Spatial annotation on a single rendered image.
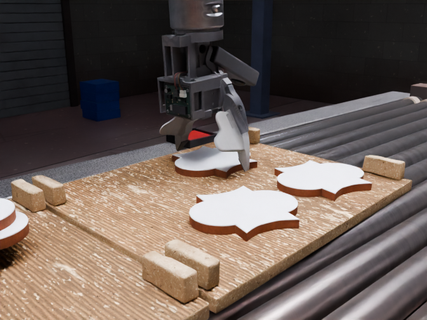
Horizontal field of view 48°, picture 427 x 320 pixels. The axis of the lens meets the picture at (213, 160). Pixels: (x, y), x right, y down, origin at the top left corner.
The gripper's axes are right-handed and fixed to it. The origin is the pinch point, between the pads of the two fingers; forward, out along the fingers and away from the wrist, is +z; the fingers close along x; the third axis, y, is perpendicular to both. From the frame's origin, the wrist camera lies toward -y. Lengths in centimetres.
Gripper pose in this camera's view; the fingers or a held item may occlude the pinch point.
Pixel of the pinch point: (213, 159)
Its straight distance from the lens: 75.2
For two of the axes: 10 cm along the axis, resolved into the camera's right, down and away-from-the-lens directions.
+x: 7.2, 2.2, -6.6
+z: 0.4, 9.4, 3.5
